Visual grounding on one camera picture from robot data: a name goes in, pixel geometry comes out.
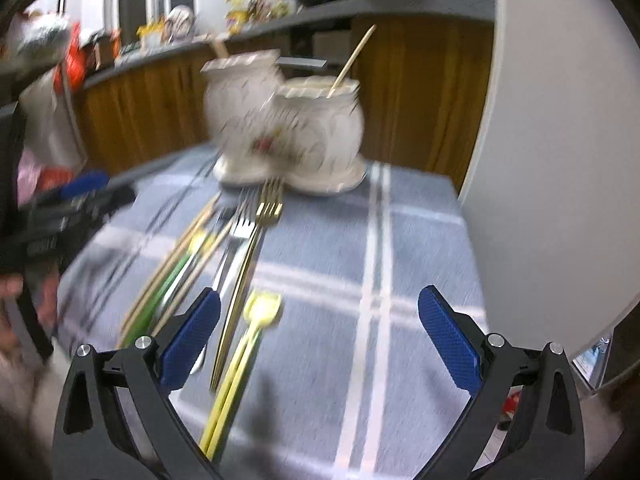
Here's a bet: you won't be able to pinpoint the gold fork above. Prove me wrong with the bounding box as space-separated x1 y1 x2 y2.
209 178 285 393

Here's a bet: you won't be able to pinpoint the white plastic bag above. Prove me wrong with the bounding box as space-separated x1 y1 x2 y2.
15 12 73 58

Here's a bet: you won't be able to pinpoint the blue-grey plaid tablecloth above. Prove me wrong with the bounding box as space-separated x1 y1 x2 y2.
52 147 488 480

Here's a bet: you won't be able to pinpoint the yellow packet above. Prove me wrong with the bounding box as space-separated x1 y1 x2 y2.
137 19 167 52

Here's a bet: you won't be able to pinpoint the yellow plastic fork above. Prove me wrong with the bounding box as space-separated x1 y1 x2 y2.
198 289 284 463

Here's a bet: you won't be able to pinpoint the red plastic bag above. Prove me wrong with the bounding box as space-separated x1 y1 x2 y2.
62 22 91 92

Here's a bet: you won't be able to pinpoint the green-handled yellow fork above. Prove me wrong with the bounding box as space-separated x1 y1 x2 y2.
117 230 218 348

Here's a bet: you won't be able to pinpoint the person's left hand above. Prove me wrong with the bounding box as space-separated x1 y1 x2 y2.
0 277 23 356

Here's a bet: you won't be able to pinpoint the silver fork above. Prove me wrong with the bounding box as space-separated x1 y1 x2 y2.
192 192 258 376

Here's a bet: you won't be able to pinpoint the wooden kitchen cabinets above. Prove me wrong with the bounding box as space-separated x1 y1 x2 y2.
72 15 496 183

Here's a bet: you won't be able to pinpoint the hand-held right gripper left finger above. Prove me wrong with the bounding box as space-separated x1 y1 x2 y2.
51 287 222 480

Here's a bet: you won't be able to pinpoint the built-in steel oven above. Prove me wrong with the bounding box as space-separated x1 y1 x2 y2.
276 20 353 83

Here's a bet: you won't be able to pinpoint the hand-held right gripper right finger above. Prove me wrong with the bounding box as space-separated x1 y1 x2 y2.
417 285 586 480

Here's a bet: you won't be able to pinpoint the white ceramic utensil holder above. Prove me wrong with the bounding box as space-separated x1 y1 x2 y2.
200 49 370 196

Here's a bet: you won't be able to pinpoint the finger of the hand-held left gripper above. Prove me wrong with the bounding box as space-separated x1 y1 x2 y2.
50 171 110 202
95 186 137 217

